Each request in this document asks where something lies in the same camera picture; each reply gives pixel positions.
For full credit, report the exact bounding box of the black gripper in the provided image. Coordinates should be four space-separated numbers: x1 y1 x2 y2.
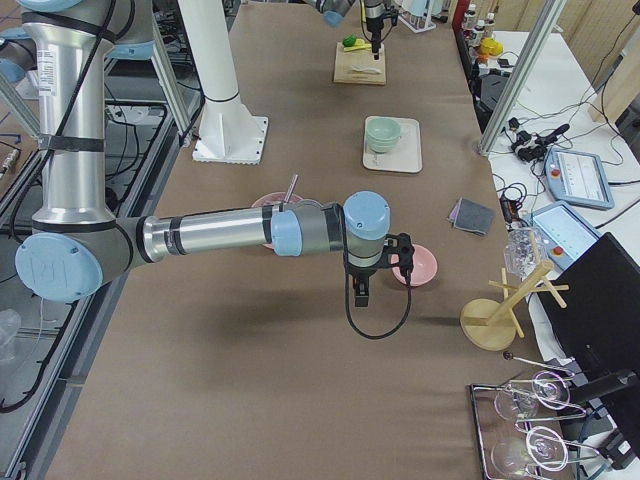
349 264 375 307
364 4 385 60

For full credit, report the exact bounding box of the white ceramic spoon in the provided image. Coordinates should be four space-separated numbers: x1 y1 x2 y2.
350 65 383 75

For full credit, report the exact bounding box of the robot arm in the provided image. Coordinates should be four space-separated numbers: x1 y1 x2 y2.
306 0 399 60
15 1 391 303

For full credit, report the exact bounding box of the mint green bowl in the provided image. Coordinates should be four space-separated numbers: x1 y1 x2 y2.
365 117 401 153

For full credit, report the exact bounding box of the pink bowl with ice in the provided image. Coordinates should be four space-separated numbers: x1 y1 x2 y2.
252 192 322 256

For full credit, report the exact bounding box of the green lime toy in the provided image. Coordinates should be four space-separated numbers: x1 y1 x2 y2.
342 35 357 48

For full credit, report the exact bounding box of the wooden cutting board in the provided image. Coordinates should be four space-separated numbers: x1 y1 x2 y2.
333 43 387 85

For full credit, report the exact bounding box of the metal ice scoop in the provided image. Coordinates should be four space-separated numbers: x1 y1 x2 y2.
266 174 321 211

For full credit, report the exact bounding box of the cream rabbit tray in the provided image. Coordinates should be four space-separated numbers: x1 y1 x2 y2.
362 117 423 174

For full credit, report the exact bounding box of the grey purple folded cloth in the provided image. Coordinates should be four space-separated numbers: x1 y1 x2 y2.
448 198 495 236

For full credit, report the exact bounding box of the wooden cup tree stand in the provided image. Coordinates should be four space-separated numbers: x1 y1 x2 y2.
460 256 569 351

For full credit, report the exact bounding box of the clear glass cup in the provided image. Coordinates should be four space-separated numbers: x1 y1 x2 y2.
504 227 547 278

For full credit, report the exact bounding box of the lower blue teach pendant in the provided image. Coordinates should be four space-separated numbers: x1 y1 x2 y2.
527 201 601 270

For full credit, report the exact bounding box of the blue teach pendant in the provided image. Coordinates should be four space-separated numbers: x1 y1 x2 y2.
527 201 601 270
545 148 615 210

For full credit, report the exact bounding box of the far wine glass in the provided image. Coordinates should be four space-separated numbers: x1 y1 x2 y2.
494 370 570 420

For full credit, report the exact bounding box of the wine glass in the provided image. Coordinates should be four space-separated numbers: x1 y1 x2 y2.
490 426 569 479
494 370 570 420

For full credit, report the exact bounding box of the upper blue teach pendant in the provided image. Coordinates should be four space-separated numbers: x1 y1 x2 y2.
545 148 615 210

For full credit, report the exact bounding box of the black monitor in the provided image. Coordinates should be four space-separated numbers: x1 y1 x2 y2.
539 233 639 377

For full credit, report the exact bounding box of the near wine glass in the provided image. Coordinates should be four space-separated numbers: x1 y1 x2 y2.
490 426 569 479

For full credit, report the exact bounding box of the white wire cup rack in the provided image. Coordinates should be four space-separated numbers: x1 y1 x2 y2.
395 0 443 33

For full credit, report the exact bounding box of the black camera cable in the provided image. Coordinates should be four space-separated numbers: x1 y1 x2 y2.
342 249 414 341

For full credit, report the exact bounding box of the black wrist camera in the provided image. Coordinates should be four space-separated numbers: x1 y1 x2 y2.
384 233 415 283

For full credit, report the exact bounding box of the aluminium frame post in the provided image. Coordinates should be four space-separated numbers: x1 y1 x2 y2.
478 0 567 157

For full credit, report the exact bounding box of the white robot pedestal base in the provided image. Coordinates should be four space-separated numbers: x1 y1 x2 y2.
178 0 268 165

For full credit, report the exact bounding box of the black wire glass rack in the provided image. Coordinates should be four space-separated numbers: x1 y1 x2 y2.
469 367 610 479

